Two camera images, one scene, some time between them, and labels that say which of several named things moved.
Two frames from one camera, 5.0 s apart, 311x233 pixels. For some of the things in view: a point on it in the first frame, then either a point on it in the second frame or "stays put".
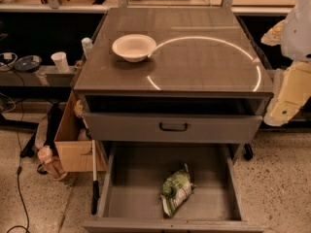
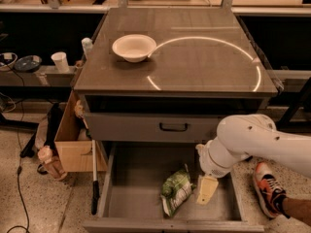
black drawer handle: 173,129 stays put
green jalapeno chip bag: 176,189 stays put
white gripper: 297,33 → 210,163
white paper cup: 61,62 stays put
